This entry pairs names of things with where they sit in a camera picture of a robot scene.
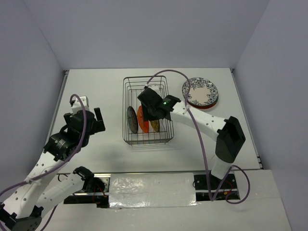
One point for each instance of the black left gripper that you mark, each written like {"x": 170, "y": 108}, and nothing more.
{"x": 98, "y": 125}

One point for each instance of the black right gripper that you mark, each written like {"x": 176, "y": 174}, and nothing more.
{"x": 147, "y": 115}

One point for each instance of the red and teal patterned plate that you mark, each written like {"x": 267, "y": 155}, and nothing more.
{"x": 203, "y": 104}

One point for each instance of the blue floral white plate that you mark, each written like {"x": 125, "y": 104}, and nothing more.
{"x": 202, "y": 89}

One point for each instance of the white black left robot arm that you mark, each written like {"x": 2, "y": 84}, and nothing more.
{"x": 31, "y": 200}

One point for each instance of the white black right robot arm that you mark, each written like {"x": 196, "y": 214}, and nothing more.
{"x": 226, "y": 132}

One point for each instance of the yellow rimmed patterned plate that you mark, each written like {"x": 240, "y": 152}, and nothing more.
{"x": 155, "y": 125}

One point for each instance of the orange red plate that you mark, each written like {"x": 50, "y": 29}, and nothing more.
{"x": 144, "y": 125}

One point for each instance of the light green small plate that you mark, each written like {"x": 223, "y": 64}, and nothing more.
{"x": 132, "y": 120}

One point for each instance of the silver foil tape panel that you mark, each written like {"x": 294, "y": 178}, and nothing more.
{"x": 152, "y": 190}

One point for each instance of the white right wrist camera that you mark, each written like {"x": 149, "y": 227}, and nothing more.
{"x": 154, "y": 87}

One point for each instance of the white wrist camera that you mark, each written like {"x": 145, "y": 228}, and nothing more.
{"x": 76, "y": 104}
{"x": 154, "y": 87}

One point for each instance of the grey wire dish rack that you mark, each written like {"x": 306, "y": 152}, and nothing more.
{"x": 132, "y": 87}

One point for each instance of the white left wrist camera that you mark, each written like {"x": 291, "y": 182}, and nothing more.
{"x": 76, "y": 104}

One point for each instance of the aluminium table edge rail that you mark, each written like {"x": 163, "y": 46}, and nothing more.
{"x": 66, "y": 73}

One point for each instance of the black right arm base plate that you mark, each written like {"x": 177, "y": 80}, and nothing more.
{"x": 200, "y": 182}

